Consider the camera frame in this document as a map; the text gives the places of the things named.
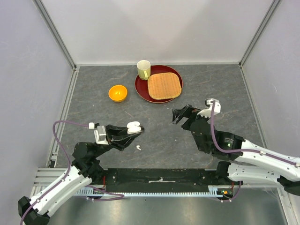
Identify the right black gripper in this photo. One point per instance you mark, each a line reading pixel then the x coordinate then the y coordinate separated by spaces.
pixel 186 111

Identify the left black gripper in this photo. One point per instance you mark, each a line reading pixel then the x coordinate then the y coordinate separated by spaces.
pixel 118 137

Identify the white earbud charging case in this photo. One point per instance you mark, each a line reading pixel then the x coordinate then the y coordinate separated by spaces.
pixel 133 127

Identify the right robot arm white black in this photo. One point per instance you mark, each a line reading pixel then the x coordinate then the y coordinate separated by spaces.
pixel 241 161

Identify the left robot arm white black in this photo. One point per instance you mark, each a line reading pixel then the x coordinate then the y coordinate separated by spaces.
pixel 81 172

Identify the woven bamboo square tray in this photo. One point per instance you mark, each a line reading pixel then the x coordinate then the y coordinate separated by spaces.
pixel 164 86

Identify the orange bowl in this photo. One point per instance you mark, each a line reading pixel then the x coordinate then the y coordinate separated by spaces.
pixel 118 93

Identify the dark red round tray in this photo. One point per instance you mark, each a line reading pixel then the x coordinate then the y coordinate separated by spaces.
pixel 141 86

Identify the cream ceramic mug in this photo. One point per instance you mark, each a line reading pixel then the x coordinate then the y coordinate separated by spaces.
pixel 144 69

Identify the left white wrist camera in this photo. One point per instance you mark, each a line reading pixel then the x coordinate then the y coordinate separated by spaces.
pixel 100 135

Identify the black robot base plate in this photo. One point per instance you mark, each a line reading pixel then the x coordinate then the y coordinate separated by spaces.
pixel 127 180

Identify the slotted cable duct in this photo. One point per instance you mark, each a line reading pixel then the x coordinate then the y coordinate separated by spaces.
pixel 212 192

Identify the aluminium frame rail right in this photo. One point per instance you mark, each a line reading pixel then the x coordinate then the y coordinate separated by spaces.
pixel 261 28

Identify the aluminium frame rail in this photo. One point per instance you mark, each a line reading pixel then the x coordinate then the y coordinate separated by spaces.
pixel 55 33
pixel 261 28

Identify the aluminium frame rail left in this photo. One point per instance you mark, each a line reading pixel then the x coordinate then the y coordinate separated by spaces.
pixel 55 33

